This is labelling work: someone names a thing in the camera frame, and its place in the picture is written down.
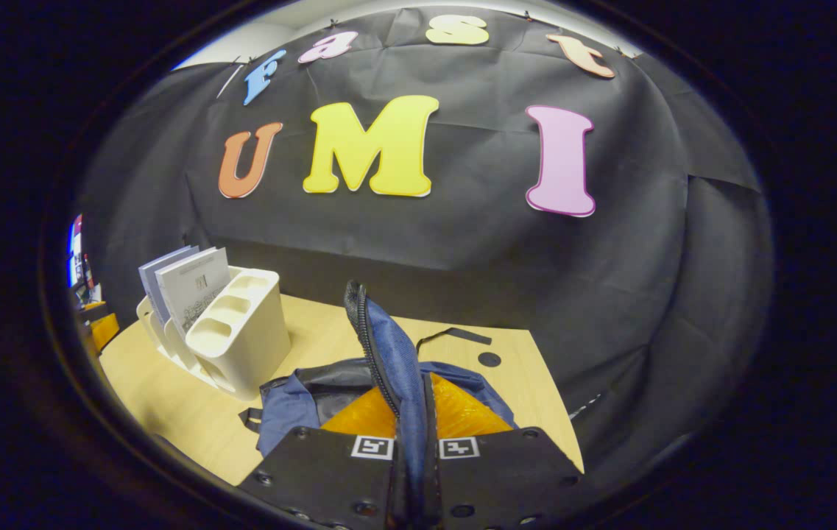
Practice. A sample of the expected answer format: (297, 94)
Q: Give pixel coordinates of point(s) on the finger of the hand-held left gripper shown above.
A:
(105, 331)

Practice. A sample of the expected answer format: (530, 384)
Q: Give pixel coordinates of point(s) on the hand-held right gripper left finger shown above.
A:
(315, 471)

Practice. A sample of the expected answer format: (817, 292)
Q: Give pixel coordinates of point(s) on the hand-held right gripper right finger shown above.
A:
(506, 478)

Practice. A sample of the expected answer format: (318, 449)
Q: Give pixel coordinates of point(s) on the white cover book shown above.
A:
(197, 291)

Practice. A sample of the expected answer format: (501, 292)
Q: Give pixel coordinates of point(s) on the white plastic bookshelf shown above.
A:
(249, 346)

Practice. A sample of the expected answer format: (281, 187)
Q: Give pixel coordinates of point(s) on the blue schoolbag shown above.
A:
(396, 353)

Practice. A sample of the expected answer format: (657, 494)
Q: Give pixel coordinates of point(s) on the computer monitor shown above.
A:
(78, 250)

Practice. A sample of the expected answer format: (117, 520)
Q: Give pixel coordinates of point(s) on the black round desk hole cover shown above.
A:
(489, 359)

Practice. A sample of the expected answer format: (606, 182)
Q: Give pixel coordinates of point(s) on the black backdrop cloth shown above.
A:
(477, 258)

